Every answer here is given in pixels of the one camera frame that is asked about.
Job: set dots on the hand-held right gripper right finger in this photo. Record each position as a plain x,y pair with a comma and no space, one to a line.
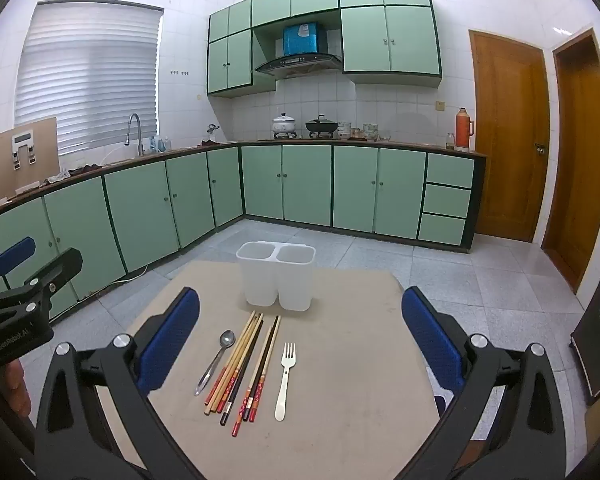
430,340

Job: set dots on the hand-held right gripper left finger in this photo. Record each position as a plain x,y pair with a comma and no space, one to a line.
172,340

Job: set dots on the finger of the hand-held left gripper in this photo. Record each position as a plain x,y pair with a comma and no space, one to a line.
15,256
60,270

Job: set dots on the metal spoon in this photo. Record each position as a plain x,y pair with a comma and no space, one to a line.
227,340

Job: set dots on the plain wooden chopstick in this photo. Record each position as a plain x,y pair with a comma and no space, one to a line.
230,357

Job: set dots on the black chopstick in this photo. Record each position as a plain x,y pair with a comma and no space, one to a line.
256,410
230,407

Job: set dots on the red patterned chopstick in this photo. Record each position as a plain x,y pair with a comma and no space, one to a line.
240,422
262,367

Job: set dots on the white two-compartment utensil holder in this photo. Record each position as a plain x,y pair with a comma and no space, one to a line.
260,280

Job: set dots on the white plastic fork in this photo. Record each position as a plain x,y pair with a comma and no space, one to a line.
281,400

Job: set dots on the person's left hand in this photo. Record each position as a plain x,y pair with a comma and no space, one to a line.
15,390

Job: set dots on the dark cloth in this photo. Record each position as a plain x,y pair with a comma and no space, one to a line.
60,176

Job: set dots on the brown board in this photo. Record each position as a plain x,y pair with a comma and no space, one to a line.
45,150

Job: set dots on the green cabinet drawer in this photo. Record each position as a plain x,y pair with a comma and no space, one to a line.
450,170
442,229
446,201

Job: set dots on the white device on board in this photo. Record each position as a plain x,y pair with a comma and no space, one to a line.
22,137

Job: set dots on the metal sink faucet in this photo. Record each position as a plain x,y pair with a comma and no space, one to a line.
139,135

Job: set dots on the blue soap bottle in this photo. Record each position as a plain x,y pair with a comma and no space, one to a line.
153,144

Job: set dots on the clear bottle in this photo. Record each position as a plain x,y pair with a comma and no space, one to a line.
165,144

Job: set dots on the white window blind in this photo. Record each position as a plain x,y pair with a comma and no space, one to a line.
90,75

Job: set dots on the glass jar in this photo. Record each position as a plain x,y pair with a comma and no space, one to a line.
450,142

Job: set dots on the small metal countertop tap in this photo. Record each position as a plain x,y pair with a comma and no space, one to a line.
211,130

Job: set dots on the orange thermos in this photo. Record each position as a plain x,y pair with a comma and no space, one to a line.
463,132

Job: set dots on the patterned ceramic jar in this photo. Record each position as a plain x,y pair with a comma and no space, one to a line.
370,132

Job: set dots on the gas stove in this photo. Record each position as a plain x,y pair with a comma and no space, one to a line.
285,135

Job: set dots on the black wok with lid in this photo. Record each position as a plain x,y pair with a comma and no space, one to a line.
321,126

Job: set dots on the white cooking pot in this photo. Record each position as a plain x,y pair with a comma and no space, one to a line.
284,124

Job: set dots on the black range hood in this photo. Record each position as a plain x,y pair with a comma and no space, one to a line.
300,64

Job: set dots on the blue box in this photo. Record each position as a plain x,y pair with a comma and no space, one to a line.
301,39

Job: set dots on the wall hooks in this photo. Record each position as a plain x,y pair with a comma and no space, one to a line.
179,73

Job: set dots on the green upper wall cabinets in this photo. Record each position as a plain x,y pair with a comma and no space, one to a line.
390,40

